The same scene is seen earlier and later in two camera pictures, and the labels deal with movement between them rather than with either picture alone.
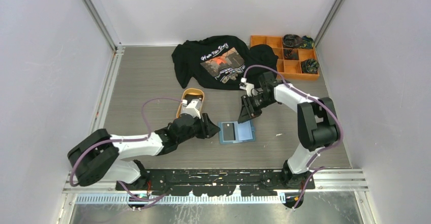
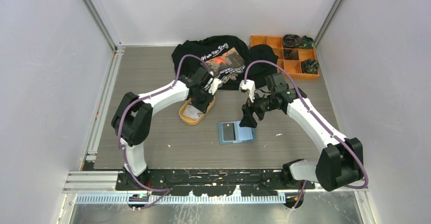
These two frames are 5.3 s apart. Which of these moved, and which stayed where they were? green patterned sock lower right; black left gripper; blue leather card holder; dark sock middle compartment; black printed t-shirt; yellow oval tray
Moved: yellow oval tray; black left gripper
Stayed: green patterned sock lower right; dark sock middle compartment; blue leather card holder; black printed t-shirt
